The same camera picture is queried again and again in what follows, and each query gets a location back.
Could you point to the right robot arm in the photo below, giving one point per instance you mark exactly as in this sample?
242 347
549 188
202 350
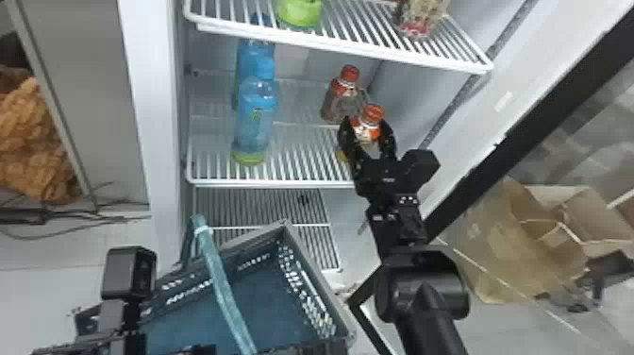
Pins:
421 297

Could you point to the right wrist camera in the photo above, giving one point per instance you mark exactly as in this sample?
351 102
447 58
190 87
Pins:
420 167

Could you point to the blue bottle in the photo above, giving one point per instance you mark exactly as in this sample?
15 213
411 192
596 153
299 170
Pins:
251 52
255 114

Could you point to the green bottle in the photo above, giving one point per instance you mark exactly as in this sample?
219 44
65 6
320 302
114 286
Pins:
298 11

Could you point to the white fridge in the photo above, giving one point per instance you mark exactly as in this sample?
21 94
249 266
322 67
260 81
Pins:
151 124

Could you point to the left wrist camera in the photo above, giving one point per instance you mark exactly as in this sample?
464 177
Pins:
129 272

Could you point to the brown bottle with orange cap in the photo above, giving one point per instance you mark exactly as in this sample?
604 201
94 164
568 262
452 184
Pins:
370 124
342 101

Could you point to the beige cereal bag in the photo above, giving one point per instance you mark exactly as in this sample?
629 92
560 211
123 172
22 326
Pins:
420 15

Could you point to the cardboard box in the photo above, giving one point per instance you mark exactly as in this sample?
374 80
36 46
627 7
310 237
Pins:
525 243

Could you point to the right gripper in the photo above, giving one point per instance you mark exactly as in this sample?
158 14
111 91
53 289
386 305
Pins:
381 181

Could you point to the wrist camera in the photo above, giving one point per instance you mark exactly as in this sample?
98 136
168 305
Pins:
420 167
129 272

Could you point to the blue basket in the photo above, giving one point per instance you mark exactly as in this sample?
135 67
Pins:
277 307

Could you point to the fridge door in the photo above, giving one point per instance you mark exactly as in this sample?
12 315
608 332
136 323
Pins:
540 116

